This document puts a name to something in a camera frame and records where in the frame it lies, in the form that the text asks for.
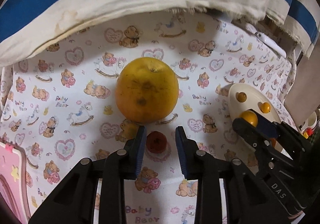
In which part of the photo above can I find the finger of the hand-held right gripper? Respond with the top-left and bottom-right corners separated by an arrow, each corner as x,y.
247,109 -> 284,140
232,117 -> 273,156

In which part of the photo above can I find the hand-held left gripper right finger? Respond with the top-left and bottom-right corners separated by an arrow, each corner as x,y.
175,126 -> 290,224

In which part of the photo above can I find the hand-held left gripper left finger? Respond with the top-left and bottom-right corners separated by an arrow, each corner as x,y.
29,125 -> 147,224

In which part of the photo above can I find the yellow cherry tomato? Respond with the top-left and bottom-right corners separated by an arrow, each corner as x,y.
239,111 -> 258,127

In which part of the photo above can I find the small dark red round fruit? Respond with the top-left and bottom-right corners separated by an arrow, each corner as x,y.
146,131 -> 167,154

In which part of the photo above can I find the white round plate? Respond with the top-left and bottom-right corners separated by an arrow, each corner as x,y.
228,83 -> 293,160

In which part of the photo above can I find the colourful figurine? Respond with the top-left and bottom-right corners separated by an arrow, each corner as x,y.
299,112 -> 320,140

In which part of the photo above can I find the large yellow apple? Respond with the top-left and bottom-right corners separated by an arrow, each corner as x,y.
115,57 -> 179,124

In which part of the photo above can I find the white plastic object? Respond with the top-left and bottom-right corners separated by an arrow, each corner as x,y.
254,31 -> 287,58

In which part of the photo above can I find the bear printed blanket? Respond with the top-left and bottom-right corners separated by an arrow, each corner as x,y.
0,13 -> 300,224

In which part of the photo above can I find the pink plastic box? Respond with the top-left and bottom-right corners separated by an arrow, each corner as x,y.
0,143 -> 32,224

